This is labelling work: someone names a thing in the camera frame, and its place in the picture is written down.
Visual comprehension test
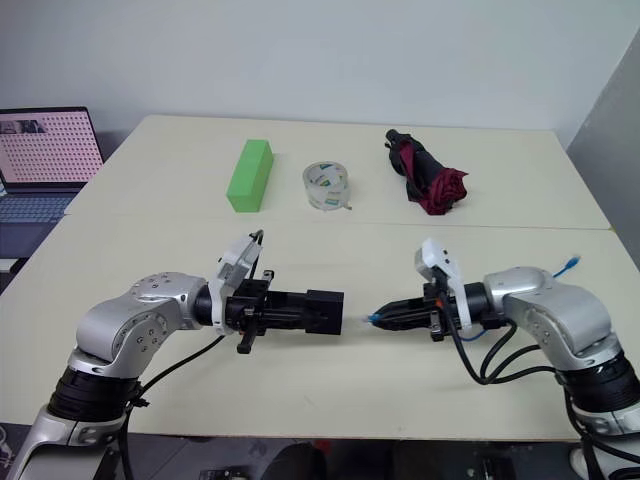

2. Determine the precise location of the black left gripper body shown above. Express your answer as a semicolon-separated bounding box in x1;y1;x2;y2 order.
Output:
224;269;277;355

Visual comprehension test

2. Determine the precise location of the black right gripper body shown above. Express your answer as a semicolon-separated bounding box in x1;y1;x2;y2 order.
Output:
422;272;460;344

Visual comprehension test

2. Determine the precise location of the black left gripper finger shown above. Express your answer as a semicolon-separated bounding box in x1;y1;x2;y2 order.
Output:
271;290;312;311
271;308;331;332

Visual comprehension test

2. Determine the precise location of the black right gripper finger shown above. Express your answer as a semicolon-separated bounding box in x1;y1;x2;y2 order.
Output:
375;297;427;319
373;310;432;332

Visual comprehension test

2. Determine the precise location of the clear tape roll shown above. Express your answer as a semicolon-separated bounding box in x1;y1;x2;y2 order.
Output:
301;161;354;212

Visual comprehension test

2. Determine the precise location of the green rectangular block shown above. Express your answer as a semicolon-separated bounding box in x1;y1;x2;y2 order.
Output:
225;139;276;214

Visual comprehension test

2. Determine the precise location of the folded red black umbrella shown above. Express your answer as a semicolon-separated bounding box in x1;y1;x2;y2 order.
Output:
384;128;470;218

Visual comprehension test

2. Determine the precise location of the dark rounded shape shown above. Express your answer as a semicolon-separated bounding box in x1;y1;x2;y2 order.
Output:
260;441;329;480

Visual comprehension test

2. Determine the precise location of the grey partition panel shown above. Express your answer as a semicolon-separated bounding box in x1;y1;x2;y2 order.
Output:
566;64;640;232

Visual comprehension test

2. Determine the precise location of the open laptop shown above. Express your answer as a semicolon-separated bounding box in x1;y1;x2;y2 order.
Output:
0;106;106;261

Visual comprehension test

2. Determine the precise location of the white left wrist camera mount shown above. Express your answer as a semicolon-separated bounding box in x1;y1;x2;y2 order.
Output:
206;234;262;335

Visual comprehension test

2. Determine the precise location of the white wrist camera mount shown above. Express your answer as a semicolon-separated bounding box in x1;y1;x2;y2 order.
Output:
206;234;262;335
413;238;474;331

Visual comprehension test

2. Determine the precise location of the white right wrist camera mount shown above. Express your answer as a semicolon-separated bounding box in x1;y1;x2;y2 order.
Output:
413;238;474;331

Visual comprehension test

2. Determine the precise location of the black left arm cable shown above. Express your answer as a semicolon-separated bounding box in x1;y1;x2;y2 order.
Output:
119;228;266;480

